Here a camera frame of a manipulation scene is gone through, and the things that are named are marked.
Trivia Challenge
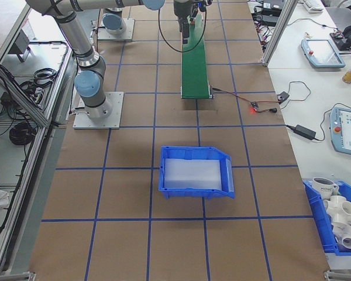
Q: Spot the white PVC pipe fitting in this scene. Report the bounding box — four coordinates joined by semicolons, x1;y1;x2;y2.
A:
332;221;351;251
322;194;351;224

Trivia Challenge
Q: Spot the grey blue teach pendant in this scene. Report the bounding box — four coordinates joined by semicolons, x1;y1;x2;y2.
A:
300;37;346;70
327;105;351;156

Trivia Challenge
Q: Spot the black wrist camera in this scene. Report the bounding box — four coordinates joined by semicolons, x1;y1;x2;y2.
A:
198;0;214;13

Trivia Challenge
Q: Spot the black equipment pile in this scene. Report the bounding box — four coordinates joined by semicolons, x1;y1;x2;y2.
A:
330;23;351;56

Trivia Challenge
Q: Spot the green belt conveyor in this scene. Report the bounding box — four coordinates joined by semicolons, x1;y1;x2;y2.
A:
180;13;214;100

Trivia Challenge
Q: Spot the black box with white label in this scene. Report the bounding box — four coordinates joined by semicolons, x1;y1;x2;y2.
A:
261;0;285;11

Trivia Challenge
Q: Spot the white keyboard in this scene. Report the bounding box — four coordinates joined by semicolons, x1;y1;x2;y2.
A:
302;0;325;14

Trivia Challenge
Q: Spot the aluminium profile post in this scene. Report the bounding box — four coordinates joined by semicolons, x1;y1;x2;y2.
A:
261;0;295;67

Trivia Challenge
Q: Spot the red wire bundle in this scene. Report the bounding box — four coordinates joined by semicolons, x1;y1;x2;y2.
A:
256;25;274;47

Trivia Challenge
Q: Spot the black cable coil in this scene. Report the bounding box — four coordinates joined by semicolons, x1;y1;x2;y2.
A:
8;121;37;146
33;67;59;83

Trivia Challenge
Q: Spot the blue open-front bin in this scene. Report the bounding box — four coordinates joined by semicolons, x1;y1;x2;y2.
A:
158;145;236;200

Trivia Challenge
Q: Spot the grey metal box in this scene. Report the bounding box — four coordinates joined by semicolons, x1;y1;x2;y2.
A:
7;29;33;62

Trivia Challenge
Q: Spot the V-shaped metal bar frame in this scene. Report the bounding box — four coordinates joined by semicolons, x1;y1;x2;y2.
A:
0;0;77;276

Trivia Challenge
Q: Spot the red black conveyor wire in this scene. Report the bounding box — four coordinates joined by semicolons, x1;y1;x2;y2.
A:
211;86;252;104

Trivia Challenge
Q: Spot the white square base plate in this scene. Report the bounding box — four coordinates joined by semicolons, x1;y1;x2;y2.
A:
72;91;125;130
96;18;135;42

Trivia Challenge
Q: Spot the blue parts bin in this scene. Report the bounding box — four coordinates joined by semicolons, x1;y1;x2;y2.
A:
302;180;351;256

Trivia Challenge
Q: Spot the white printed mug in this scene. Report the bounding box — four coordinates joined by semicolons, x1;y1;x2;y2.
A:
312;176;339;196

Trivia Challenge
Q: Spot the white foam pad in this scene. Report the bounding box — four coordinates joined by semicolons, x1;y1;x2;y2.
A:
163;157;225;190

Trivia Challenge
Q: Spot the black power adapter brick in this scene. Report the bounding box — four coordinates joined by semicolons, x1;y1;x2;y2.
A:
253;13;279;26
293;124;317;140

